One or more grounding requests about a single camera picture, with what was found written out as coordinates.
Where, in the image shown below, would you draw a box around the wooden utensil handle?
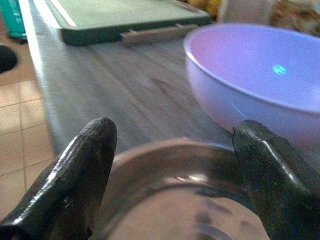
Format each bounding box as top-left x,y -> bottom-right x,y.
120,23 -> 201,46

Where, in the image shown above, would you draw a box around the green tray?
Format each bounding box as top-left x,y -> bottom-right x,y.
44,0 -> 214,47

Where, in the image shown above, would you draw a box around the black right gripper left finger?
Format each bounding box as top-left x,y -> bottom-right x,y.
0,116 -> 118,240

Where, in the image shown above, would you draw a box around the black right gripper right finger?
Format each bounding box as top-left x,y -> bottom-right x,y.
231,119 -> 320,240

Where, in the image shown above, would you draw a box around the lilac plastic bowl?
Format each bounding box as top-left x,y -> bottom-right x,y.
183,23 -> 320,151

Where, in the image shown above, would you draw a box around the teal plastic container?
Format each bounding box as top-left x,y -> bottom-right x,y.
0,0 -> 28,39

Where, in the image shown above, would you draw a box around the black round object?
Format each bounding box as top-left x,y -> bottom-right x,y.
0,43 -> 19,75

